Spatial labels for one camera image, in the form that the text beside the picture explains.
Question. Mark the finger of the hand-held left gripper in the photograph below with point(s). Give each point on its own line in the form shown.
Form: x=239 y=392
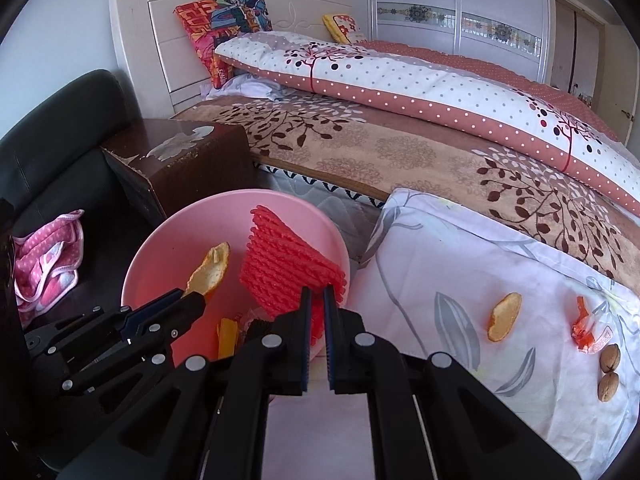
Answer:
x=185 y=315
x=142 y=316

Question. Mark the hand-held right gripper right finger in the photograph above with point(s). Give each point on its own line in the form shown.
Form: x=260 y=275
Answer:
x=328 y=340

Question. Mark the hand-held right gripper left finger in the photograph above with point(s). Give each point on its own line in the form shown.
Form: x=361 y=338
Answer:
x=305 y=340

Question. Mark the yellow plastic wrapper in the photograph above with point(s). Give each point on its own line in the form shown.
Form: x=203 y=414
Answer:
x=227 y=335

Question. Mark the black foam net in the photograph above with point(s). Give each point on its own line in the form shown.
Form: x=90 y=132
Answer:
x=256 y=330

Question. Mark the broad orange peel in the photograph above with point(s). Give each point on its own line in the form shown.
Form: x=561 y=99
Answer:
x=212 y=270

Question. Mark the pink plastic bucket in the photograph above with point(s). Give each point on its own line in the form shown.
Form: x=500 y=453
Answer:
x=165 y=250

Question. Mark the red foam net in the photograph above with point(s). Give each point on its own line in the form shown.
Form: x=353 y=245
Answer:
x=285 y=270

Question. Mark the pink dotted cloth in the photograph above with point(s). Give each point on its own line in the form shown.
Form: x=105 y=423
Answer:
x=45 y=255

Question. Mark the dark brown nightstand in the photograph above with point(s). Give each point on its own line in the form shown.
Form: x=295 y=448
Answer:
x=200 y=170

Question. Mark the crescent orange peel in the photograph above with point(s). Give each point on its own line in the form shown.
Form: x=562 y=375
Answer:
x=505 y=320

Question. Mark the black leather sofa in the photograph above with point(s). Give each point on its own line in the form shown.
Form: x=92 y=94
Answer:
x=60 y=125

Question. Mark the brown leaf print blanket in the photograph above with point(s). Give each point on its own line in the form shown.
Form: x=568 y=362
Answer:
x=375 y=145

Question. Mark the white crumpled bedsheet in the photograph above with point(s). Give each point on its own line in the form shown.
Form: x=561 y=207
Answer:
x=250 y=89

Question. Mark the red snack packet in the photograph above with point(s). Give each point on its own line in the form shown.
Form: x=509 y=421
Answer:
x=582 y=332

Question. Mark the dotted white and pink quilt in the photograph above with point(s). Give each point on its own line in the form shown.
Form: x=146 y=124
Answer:
x=400 y=80

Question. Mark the brown walnut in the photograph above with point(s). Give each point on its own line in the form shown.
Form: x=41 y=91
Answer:
x=610 y=358
x=607 y=387

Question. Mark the colourful printed pillow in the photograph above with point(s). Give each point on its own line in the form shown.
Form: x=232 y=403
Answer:
x=220 y=15

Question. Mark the yellow floral pillow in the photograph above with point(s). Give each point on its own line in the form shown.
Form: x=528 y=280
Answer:
x=345 y=27

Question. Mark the brown wooden closet door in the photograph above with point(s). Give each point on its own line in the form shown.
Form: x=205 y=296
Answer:
x=575 y=40

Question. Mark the beige wooden door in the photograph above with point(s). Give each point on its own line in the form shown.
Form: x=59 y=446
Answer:
x=620 y=70

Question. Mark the cream wooden bed frame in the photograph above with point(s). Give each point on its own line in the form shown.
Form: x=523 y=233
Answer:
x=150 y=35

